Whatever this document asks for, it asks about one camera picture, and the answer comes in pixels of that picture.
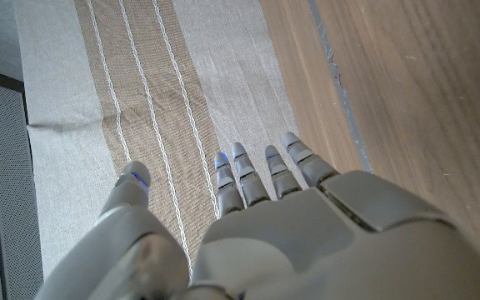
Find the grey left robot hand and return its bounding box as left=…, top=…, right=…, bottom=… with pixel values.
left=34, top=131, right=480, bottom=300

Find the grey tape outline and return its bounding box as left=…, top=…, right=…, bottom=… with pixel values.
left=306, top=0, right=374, bottom=174

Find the beige striped backdrop curtain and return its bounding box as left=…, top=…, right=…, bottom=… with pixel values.
left=12, top=0, right=308, bottom=278

